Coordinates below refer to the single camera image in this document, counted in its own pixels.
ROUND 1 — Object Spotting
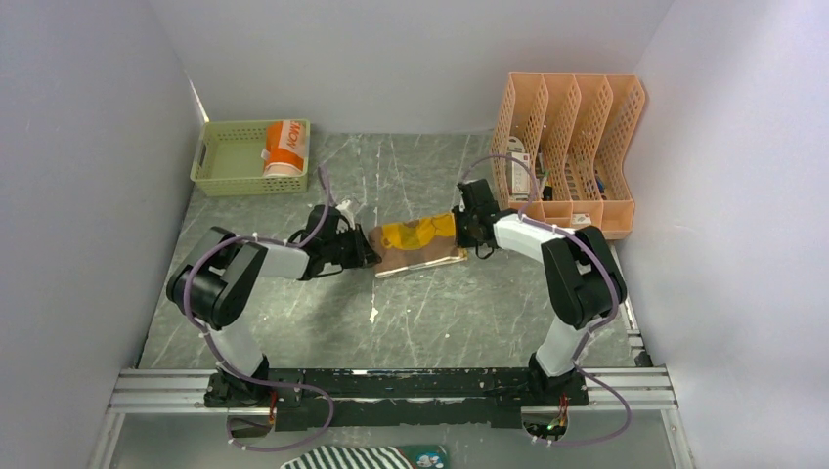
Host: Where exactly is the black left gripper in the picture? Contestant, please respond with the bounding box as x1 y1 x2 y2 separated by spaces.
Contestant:
323 225 382 270

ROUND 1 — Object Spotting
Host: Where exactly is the yellow brown towel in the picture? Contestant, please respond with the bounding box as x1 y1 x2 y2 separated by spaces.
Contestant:
369 212 468 278

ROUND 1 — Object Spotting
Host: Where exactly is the orange white patterned towel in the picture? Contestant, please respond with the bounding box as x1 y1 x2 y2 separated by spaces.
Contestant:
261 120 308 177

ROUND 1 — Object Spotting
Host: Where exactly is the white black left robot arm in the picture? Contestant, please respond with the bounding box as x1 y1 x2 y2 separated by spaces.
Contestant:
165 204 381 407

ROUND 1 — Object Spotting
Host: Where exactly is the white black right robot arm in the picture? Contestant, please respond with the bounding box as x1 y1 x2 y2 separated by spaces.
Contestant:
452 179 627 405

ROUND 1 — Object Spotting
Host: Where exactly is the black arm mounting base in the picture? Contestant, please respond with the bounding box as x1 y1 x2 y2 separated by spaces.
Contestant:
203 367 589 431

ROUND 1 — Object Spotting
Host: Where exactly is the white red paper card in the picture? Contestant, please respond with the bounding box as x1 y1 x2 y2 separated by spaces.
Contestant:
507 136 531 198

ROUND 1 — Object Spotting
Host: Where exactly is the orange plastic file organizer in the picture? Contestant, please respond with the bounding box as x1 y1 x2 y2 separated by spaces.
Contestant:
489 72 647 240

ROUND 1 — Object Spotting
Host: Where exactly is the small white box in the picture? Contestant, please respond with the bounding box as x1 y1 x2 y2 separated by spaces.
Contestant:
571 213 592 227

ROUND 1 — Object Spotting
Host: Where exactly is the green plastic basket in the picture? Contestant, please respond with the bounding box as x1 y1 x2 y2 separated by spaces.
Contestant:
190 120 308 196

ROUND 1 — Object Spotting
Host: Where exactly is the black white striped towel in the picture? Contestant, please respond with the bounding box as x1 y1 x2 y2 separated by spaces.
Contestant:
280 446 414 469

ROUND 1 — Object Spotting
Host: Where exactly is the teal patterned cloth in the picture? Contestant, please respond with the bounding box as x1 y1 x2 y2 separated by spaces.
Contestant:
395 445 450 469

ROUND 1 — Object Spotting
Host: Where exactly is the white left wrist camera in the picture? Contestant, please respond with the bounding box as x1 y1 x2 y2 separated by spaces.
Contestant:
336 198 363 226

